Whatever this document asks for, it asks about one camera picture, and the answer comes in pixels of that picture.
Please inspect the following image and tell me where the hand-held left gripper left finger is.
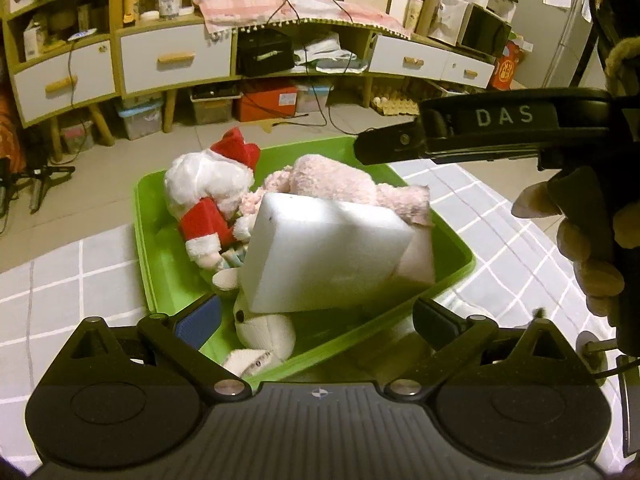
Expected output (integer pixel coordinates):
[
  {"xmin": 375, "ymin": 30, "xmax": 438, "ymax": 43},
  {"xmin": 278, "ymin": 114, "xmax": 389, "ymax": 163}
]
[{"xmin": 61, "ymin": 293, "xmax": 251, "ymax": 404}]

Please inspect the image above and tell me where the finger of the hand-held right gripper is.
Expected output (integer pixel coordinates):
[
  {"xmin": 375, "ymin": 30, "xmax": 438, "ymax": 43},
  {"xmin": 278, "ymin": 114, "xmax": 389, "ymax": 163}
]
[{"xmin": 352, "ymin": 118, "xmax": 427, "ymax": 165}]

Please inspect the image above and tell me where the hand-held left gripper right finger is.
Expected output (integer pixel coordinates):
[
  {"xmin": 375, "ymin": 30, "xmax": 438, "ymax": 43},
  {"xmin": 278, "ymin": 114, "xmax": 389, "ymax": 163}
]
[{"xmin": 382, "ymin": 296, "xmax": 577, "ymax": 404}]

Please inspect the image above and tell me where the small white sponge block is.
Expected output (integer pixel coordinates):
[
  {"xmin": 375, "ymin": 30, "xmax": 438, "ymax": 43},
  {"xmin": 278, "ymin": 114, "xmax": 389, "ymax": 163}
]
[{"xmin": 397, "ymin": 222, "xmax": 437, "ymax": 287}]

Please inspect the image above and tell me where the pink plush toy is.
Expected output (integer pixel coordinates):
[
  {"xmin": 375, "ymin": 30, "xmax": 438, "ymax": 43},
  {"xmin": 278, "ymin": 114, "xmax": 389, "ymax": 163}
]
[{"xmin": 235, "ymin": 154, "xmax": 434, "ymax": 241}]

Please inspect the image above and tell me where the beige rabbit plush toy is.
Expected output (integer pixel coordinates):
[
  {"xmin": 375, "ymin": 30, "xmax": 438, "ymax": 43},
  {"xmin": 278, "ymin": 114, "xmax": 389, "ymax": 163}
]
[{"xmin": 212, "ymin": 267, "xmax": 297, "ymax": 380}]

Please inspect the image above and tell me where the green plastic bin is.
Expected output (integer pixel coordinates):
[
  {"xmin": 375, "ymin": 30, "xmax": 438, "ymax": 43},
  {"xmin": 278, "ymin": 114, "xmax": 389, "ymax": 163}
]
[{"xmin": 132, "ymin": 135, "xmax": 477, "ymax": 394}]

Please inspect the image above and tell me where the red santa plush doll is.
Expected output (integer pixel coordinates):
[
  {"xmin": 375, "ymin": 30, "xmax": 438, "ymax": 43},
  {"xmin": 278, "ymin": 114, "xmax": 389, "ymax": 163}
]
[{"xmin": 163, "ymin": 127, "xmax": 262, "ymax": 269}]

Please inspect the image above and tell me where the large white sponge block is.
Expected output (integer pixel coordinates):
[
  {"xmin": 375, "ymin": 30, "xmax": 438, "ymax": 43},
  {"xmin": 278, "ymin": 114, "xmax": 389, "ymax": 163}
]
[{"xmin": 239, "ymin": 191, "xmax": 417, "ymax": 314}]

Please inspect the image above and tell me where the person's right hand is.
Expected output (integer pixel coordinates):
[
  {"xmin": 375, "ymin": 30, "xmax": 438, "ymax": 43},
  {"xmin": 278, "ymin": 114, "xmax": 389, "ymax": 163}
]
[{"xmin": 511, "ymin": 181, "xmax": 640, "ymax": 317}]

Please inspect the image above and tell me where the egg carton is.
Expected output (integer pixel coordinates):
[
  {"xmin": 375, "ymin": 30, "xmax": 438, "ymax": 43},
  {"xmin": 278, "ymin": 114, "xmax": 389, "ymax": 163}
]
[{"xmin": 371, "ymin": 95, "xmax": 420, "ymax": 117}]

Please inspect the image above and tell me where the red gift box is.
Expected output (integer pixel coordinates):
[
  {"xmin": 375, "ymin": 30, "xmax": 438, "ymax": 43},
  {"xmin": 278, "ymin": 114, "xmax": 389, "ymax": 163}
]
[{"xmin": 490, "ymin": 42, "xmax": 524, "ymax": 92}]

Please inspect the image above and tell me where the white cabinet drawer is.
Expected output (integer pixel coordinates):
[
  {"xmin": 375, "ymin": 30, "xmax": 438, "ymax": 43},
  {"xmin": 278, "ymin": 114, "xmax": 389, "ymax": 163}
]
[
  {"xmin": 120, "ymin": 30, "xmax": 234, "ymax": 97},
  {"xmin": 440, "ymin": 52, "xmax": 496, "ymax": 89},
  {"xmin": 370, "ymin": 35, "xmax": 447, "ymax": 82},
  {"xmin": 12, "ymin": 40, "xmax": 117, "ymax": 124}
]

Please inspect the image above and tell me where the black microwave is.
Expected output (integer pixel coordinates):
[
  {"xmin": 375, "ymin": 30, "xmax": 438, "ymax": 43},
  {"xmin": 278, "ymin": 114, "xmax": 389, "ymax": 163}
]
[{"xmin": 457, "ymin": 2, "xmax": 514, "ymax": 59}]

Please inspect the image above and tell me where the clear storage box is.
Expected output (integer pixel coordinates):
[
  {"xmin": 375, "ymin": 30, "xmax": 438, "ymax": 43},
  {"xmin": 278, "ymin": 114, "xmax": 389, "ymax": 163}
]
[
  {"xmin": 295, "ymin": 84, "xmax": 334, "ymax": 114},
  {"xmin": 190, "ymin": 85, "xmax": 241, "ymax": 127},
  {"xmin": 116, "ymin": 100, "xmax": 165, "ymax": 142}
]

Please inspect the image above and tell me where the pile of papers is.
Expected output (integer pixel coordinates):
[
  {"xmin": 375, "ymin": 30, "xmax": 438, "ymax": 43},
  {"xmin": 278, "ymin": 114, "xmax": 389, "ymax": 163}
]
[{"xmin": 295, "ymin": 30, "xmax": 372, "ymax": 74}]

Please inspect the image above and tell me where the grey checked bedsheet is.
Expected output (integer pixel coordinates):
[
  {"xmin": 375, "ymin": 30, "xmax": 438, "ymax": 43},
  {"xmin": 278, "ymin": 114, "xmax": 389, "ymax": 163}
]
[{"xmin": 0, "ymin": 155, "xmax": 640, "ymax": 476}]

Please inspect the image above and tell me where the red storage box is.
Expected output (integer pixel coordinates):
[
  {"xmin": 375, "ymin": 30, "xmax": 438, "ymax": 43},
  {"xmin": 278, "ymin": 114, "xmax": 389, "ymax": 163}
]
[{"xmin": 235, "ymin": 85, "xmax": 299, "ymax": 123}]

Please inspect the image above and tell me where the black box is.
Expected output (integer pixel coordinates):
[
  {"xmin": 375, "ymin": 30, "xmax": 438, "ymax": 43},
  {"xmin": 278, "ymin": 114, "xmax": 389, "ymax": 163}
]
[{"xmin": 236, "ymin": 30, "xmax": 295, "ymax": 77}]

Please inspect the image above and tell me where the pink table runner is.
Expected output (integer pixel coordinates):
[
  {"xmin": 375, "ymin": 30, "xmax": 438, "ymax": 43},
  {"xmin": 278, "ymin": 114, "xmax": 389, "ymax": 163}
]
[{"xmin": 192, "ymin": 0, "xmax": 417, "ymax": 39}]

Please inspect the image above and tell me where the black tripod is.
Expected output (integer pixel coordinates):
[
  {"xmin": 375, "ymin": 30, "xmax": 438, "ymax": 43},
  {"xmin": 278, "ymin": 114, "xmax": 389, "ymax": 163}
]
[{"xmin": 0, "ymin": 157, "xmax": 77, "ymax": 217}]

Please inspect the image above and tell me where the long wooden cabinet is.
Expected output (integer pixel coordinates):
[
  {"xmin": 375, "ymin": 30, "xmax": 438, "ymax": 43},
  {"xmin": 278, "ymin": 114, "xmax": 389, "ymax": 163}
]
[{"xmin": 0, "ymin": 0, "xmax": 497, "ymax": 157}]

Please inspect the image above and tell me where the beige rope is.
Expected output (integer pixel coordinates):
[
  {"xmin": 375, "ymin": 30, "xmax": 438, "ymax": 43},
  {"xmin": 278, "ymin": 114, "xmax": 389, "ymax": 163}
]
[{"xmin": 604, "ymin": 37, "xmax": 640, "ymax": 97}]

